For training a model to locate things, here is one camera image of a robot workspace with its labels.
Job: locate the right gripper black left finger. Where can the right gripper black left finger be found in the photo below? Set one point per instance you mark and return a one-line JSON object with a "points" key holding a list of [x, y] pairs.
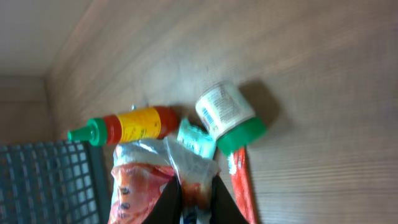
{"points": [[168, 208]]}

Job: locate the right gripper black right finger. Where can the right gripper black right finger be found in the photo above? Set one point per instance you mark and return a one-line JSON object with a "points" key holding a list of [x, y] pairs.
{"points": [[223, 208]]}

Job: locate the small red snack packet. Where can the small red snack packet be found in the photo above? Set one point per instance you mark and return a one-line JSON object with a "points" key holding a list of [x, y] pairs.
{"points": [[143, 168]]}

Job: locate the red stick sachet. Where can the red stick sachet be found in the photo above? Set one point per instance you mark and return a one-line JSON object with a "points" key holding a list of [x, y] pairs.
{"points": [[241, 182]]}

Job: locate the teal wet wipes packet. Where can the teal wet wipes packet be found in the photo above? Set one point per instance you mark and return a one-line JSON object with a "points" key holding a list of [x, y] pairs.
{"points": [[198, 141]]}

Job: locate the sriracha bottle with green cap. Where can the sriracha bottle with green cap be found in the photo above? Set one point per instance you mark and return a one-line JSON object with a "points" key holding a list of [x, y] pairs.
{"points": [[154, 122]]}

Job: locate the green-lidded white spice jar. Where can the green-lidded white spice jar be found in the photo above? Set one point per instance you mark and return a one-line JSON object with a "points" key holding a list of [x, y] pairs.
{"points": [[229, 118]]}

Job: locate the grey plastic shopping basket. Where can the grey plastic shopping basket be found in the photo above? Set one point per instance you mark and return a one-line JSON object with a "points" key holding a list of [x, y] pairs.
{"points": [[53, 182]]}

